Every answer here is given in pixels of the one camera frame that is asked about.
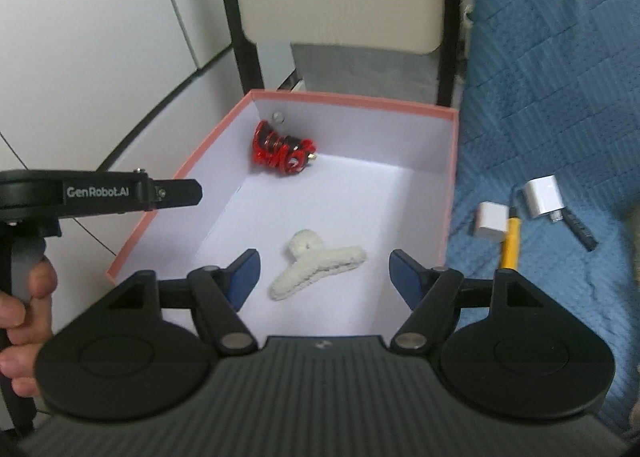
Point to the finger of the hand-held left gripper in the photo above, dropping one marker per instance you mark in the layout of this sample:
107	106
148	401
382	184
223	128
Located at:
177	193

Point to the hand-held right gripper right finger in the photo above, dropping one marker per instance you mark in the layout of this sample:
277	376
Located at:
401	277

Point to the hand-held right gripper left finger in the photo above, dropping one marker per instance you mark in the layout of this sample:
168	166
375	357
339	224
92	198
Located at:
246	276

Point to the white charger adapter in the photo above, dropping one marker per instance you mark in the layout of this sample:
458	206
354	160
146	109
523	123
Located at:
542	196
491	221

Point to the pink cardboard box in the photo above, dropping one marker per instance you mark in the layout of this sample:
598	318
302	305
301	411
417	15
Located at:
325	197

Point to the black stick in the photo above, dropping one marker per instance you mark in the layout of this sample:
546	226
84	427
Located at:
581	232

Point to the person's left hand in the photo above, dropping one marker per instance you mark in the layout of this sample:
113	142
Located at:
30	317

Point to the white fuzzy hair clip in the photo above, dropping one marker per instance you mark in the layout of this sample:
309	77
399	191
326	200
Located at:
310	269

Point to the red and black hair clip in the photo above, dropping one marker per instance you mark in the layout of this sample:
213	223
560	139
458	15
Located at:
280	149

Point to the blue quilted blanket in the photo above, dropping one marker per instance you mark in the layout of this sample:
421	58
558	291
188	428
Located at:
550	62

